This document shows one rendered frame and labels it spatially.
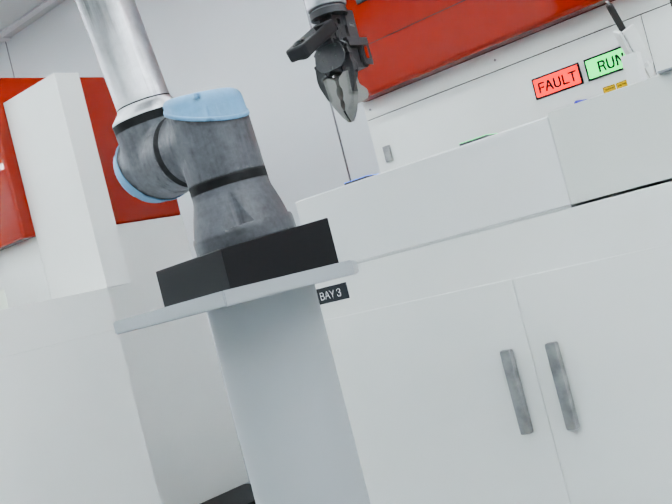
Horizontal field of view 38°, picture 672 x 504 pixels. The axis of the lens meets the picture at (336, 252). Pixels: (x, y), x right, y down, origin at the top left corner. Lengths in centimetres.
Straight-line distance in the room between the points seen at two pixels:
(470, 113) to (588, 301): 91
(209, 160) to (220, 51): 366
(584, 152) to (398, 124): 101
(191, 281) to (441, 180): 49
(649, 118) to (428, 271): 46
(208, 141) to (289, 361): 33
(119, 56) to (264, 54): 330
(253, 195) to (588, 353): 57
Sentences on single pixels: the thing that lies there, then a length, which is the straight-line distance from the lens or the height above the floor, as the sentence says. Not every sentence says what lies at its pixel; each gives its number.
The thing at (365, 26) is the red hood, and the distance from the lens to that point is 246.
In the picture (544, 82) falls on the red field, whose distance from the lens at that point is 224.
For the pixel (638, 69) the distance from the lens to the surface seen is 177.
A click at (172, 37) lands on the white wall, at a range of 529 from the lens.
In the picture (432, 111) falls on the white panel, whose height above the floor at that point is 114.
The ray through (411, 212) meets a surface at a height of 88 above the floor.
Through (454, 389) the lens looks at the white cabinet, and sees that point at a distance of 170.
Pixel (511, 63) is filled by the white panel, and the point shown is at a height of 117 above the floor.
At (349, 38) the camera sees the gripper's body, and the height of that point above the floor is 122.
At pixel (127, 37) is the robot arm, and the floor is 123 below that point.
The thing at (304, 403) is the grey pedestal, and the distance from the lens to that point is 136.
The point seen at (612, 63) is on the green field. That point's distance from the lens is 217.
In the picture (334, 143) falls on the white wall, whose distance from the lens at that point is 453.
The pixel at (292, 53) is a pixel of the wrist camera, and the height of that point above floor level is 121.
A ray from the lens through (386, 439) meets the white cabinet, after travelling 181.
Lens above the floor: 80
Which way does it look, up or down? 2 degrees up
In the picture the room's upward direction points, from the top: 14 degrees counter-clockwise
